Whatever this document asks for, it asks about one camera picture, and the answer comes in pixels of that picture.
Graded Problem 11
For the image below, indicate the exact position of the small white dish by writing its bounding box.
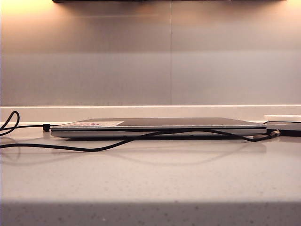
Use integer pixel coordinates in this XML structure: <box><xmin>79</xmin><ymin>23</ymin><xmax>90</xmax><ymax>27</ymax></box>
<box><xmin>263</xmin><ymin>114</ymin><xmax>301</xmax><ymax>123</ymax></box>

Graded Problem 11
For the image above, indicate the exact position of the silver Dell laptop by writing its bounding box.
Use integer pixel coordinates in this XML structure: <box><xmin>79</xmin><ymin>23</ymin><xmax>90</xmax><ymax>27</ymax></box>
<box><xmin>50</xmin><ymin>117</ymin><xmax>268</xmax><ymax>140</ymax></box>

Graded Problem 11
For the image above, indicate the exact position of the white Nice Try sticker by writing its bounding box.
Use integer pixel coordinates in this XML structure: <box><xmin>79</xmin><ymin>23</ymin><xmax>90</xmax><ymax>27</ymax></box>
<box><xmin>70</xmin><ymin>121</ymin><xmax>125</xmax><ymax>127</ymax></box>

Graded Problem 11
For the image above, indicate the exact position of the black charging cable silver plug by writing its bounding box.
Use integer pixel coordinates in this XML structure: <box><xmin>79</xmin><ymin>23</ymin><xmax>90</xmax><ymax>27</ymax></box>
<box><xmin>0</xmin><ymin>111</ymin><xmax>281</xmax><ymax>153</ymax></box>

